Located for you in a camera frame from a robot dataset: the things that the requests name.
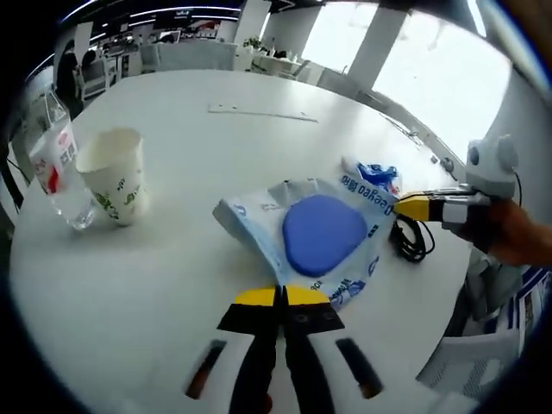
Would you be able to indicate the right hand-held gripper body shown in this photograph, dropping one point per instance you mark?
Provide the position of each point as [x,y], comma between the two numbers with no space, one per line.
[491,168]

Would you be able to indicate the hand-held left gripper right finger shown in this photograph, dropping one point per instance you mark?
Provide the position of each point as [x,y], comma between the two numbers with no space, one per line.
[306,319]

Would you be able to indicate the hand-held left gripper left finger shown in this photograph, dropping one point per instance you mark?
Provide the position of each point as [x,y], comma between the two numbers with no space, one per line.
[254,319]

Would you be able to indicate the blue flowered tissue packet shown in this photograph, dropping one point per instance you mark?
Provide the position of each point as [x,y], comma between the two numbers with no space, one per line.
[379,172]

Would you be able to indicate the light blue wipes packet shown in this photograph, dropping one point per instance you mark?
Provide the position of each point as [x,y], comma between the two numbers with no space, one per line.
[319,233]

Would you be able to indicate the white paper cup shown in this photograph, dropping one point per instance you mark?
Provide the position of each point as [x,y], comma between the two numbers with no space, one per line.
[114,172]

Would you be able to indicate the clear plastic bottle red label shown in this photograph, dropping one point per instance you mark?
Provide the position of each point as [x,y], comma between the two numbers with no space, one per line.
[56,164]

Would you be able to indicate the person's right hand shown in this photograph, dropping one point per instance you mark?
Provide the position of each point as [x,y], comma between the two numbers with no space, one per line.
[517,237]

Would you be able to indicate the person's left hand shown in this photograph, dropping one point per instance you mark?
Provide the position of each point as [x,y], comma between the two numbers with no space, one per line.
[268,403]

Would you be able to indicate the small black table device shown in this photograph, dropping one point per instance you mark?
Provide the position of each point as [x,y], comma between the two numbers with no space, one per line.
[446,164]

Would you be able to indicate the grey office chair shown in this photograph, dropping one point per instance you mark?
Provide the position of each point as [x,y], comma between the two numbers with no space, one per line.
[496,284]

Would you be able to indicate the white mesh office chair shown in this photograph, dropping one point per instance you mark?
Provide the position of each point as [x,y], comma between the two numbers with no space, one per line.
[470,366]

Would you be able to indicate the potted green plant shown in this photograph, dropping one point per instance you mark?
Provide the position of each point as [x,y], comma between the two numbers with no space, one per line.
[253,43]

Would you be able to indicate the black tripod stand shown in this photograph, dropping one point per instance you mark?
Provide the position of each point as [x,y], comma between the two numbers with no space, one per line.
[13,181]

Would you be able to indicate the white background office chair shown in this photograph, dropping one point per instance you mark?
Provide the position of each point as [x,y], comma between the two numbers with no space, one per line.
[100,77]

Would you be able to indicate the blue framed wall poster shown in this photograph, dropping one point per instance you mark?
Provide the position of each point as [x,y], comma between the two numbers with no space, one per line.
[532,302]

